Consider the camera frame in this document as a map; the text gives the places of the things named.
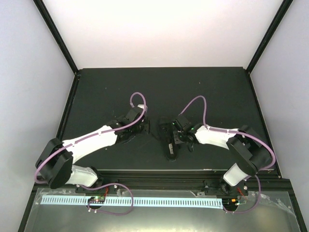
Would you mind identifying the white slotted cable duct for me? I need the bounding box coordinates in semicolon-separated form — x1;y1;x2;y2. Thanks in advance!
40;195;223;209

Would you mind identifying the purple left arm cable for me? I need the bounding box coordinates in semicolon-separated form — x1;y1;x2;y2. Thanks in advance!
34;91;148;216

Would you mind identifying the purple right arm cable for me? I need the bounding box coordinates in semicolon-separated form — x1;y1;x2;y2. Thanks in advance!
180;95;277;215

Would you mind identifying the black right corner frame post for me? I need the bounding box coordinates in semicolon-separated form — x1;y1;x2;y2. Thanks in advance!
246;0;293;74

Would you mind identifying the left green circuit board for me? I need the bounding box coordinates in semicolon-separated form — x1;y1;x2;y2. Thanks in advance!
88;196;105;203

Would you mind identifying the black left corner frame post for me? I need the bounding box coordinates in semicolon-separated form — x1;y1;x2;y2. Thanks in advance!
33;0;79;74

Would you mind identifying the right green circuit board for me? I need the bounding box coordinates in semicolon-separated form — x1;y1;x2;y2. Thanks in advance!
222;198;247;207

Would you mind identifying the black corner frame post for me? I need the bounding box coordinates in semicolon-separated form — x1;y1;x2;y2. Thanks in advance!
33;0;79;74
246;0;293;74

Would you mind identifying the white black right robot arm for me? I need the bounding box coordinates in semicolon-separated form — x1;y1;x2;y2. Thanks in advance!
172;115;276;195

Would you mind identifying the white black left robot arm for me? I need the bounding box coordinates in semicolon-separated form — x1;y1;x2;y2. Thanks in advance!
36;105;149;193

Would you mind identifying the black front mounting rail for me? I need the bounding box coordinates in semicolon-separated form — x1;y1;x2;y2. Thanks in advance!
36;169;293;194

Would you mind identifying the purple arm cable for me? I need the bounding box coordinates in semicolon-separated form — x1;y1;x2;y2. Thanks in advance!
180;95;277;215
34;91;148;216

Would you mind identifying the black canvas shoe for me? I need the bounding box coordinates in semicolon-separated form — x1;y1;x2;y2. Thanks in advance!
157;116;179;161

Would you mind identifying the green circuit board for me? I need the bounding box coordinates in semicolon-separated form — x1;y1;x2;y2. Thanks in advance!
222;198;247;207
88;196;105;203

